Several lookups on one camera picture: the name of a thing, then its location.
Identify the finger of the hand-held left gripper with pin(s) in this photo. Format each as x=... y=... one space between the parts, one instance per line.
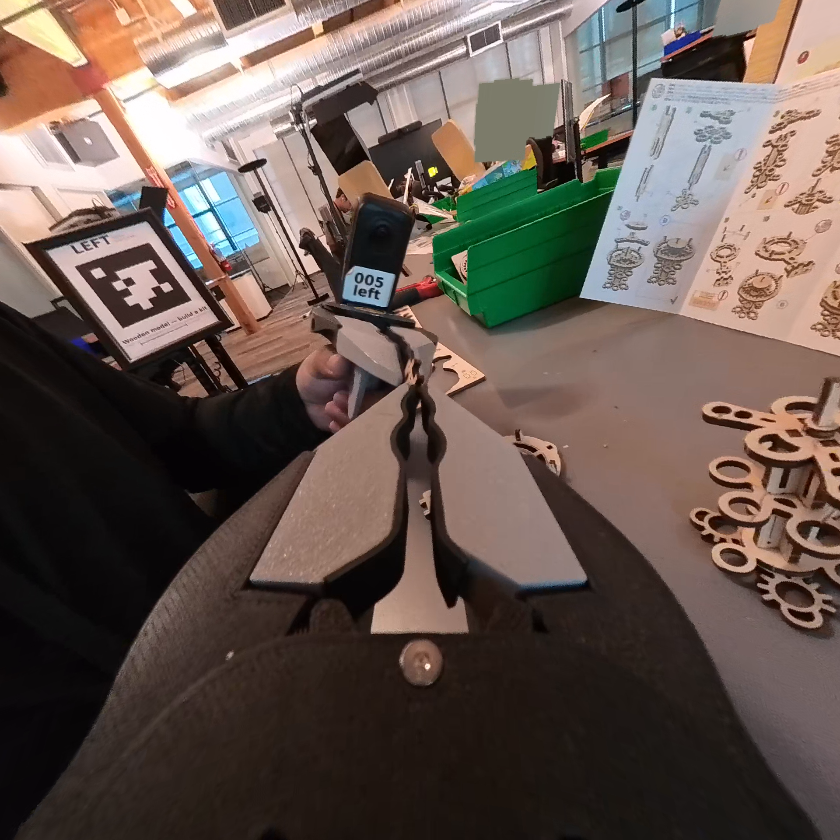
x=423 y=354
x=367 y=354

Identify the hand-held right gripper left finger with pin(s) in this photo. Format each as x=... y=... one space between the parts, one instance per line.
x=328 y=518

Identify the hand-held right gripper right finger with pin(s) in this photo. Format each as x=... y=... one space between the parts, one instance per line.
x=512 y=518

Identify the person's left forearm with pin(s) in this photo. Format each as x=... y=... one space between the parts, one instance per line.
x=229 y=433

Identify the person's left hand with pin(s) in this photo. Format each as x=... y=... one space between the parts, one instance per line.
x=321 y=387

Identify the wooden offcut sheet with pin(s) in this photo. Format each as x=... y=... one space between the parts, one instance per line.
x=459 y=373

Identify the red black hand tool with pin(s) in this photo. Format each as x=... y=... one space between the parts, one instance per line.
x=425 y=284

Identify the black computer monitor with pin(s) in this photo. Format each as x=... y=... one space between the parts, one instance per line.
x=407 y=154

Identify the round wooden gear sheet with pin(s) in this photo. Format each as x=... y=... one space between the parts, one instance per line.
x=463 y=264

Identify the black studio softbox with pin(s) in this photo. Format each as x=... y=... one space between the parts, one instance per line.
x=341 y=131

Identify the black floor lamp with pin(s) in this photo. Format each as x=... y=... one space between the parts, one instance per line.
x=262 y=203

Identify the small green storage bin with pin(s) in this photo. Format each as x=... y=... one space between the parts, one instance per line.
x=499 y=197

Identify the large green storage bin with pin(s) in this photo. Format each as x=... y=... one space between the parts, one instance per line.
x=525 y=262

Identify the framed marker sign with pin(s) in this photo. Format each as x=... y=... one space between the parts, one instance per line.
x=131 y=328

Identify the person's dark clothing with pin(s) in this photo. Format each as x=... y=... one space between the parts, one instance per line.
x=52 y=525

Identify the folded assembly instruction sheet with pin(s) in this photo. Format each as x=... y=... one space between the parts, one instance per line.
x=722 y=197

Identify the plywood board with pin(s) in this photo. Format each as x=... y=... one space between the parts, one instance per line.
x=771 y=46

